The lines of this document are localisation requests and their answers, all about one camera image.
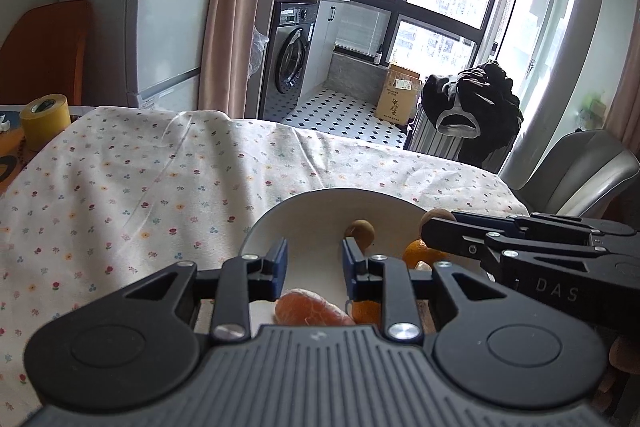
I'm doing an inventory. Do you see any brown longan fruit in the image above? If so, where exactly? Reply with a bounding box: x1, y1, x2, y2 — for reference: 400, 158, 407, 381
344, 219, 375, 251

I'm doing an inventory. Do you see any large orange mandarin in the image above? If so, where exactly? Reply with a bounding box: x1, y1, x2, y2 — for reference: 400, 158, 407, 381
402, 239, 448, 269

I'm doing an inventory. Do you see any pomelo segment pink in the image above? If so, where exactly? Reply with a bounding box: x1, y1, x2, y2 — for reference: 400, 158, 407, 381
273, 288, 355, 327

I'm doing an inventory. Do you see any peeled pomelo segment long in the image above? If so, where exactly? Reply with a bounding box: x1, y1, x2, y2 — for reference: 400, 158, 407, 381
414, 261, 432, 272

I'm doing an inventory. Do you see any white kitchen cabinet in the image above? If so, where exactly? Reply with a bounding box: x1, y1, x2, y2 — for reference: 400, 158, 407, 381
300, 0, 345, 101

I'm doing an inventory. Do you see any person right hand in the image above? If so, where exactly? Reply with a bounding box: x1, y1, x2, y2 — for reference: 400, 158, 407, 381
591, 336, 639, 416

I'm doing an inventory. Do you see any white bowl with blue rim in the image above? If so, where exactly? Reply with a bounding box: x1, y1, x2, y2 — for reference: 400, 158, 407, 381
240, 188, 435, 335

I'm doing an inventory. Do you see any grey leather chair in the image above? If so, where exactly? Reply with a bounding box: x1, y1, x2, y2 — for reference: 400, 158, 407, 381
513, 129, 639, 219

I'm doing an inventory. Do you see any striped chair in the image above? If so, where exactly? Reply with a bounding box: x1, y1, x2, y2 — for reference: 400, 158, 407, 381
404, 107, 513, 173

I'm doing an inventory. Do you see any floral white tablecloth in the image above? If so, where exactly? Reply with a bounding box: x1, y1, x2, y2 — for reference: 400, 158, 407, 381
1, 107, 525, 426

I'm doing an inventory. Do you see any cardboard box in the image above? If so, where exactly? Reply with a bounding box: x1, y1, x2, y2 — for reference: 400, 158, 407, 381
375, 64, 421, 124

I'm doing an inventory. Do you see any black clothes pile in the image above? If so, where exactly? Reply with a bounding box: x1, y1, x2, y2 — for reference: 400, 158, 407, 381
421, 61, 523, 167

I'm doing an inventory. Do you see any yellow tape roll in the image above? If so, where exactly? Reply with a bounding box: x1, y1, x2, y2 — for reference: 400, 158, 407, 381
20, 94, 70, 152

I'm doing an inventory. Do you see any grey washing machine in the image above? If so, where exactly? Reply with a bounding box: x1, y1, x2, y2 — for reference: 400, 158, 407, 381
258, 0, 318, 122

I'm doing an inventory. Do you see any pink curtain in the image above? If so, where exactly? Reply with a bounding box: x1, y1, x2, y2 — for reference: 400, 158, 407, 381
198, 0, 258, 118

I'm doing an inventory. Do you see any orange chair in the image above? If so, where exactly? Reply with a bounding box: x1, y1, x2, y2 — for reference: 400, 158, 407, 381
0, 0, 92, 105

